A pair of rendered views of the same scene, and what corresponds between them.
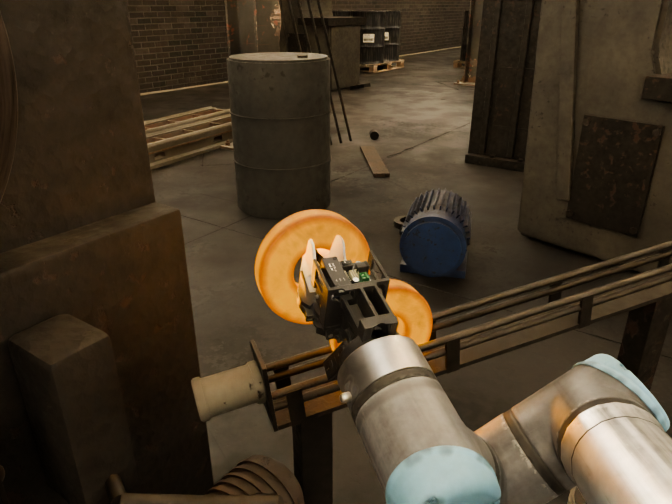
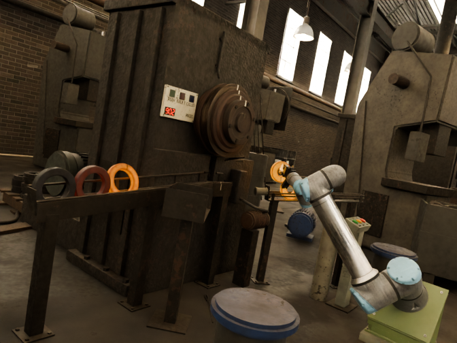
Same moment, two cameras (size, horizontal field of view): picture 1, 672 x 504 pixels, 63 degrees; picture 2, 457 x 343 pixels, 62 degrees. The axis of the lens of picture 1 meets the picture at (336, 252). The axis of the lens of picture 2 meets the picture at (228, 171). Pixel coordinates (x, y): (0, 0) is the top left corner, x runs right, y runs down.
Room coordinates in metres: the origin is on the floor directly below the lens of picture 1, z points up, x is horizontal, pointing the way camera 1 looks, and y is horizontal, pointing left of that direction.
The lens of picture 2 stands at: (-2.13, 0.25, 0.99)
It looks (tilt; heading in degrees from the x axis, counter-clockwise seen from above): 5 degrees down; 3
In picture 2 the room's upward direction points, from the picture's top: 10 degrees clockwise
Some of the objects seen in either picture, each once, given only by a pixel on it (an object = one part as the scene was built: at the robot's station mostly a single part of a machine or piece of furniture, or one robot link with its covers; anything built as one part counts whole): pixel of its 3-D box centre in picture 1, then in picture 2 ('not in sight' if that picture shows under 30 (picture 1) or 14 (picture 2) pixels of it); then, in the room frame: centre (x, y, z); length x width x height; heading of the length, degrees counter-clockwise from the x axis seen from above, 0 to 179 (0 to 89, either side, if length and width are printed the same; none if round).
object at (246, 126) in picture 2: not in sight; (239, 122); (0.29, 0.37, 1.11); 0.28 x 0.06 x 0.28; 146
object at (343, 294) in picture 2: not in sight; (350, 263); (0.49, -0.54, 0.31); 0.24 x 0.16 x 0.62; 146
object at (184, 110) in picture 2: not in sight; (179, 104); (0.13, 0.73, 1.15); 0.26 x 0.02 x 0.18; 146
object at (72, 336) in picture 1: (75, 414); (236, 186); (0.55, 0.33, 0.68); 0.11 x 0.08 x 0.24; 56
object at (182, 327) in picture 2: not in sight; (179, 256); (-0.24, 0.52, 0.36); 0.26 x 0.20 x 0.72; 1
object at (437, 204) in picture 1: (437, 229); (302, 222); (2.44, -0.48, 0.17); 0.57 x 0.31 x 0.34; 166
